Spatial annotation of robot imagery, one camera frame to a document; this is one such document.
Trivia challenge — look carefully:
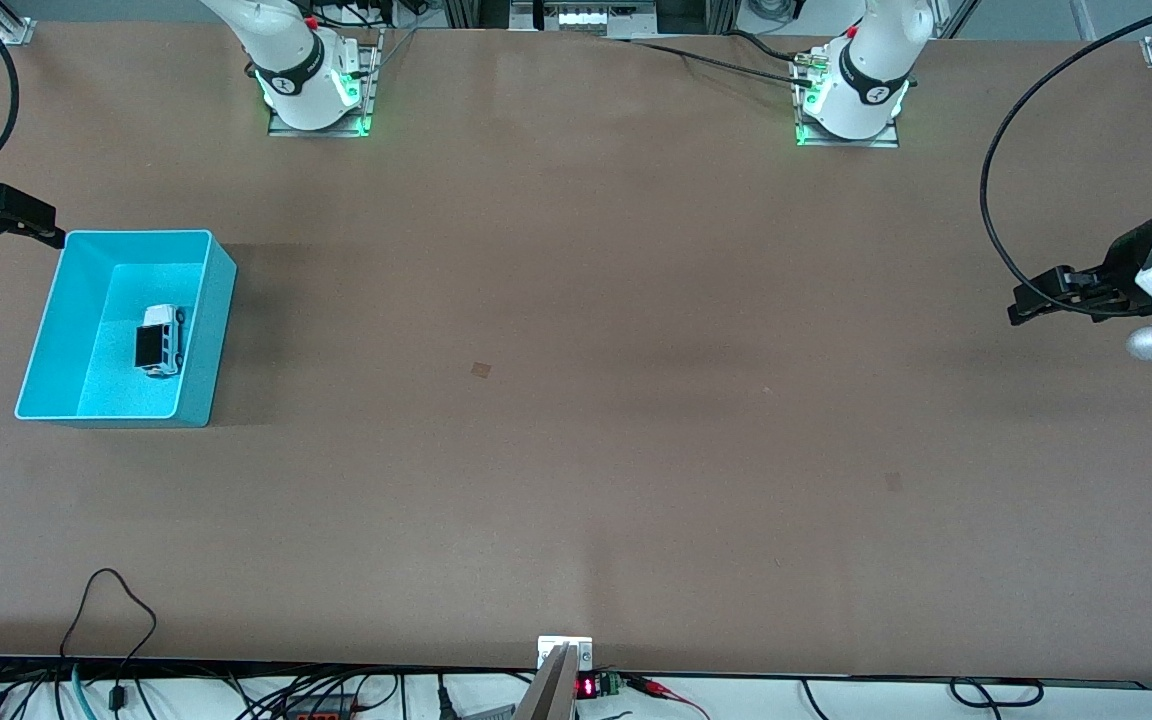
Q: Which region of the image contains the white jeep toy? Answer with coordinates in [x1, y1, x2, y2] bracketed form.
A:
[133, 303, 188, 380]

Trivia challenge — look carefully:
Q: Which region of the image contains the turquoise plastic bin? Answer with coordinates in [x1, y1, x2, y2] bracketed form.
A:
[14, 230, 238, 429]

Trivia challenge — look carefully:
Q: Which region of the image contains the lit background control unit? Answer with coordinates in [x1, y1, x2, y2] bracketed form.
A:
[510, 0, 659, 37]

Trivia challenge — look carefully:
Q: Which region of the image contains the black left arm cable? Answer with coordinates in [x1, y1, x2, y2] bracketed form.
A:
[980, 0, 1152, 319]

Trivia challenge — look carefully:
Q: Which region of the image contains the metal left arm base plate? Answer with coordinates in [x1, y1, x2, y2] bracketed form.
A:
[793, 52, 901, 150]

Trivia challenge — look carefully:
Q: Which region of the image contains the thin black looped cable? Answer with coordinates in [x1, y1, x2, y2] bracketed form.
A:
[58, 568, 159, 713]

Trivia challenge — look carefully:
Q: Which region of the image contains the black coiled floor cable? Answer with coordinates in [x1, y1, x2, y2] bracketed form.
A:
[948, 677, 1045, 710]

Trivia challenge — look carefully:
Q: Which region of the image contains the black base power cable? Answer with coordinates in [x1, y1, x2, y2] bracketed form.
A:
[596, 30, 819, 87]

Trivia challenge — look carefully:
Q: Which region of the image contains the red clip lead wire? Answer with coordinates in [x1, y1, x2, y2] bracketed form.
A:
[624, 675, 712, 720]

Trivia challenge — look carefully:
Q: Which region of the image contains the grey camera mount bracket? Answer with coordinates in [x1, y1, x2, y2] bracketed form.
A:
[514, 636, 595, 720]

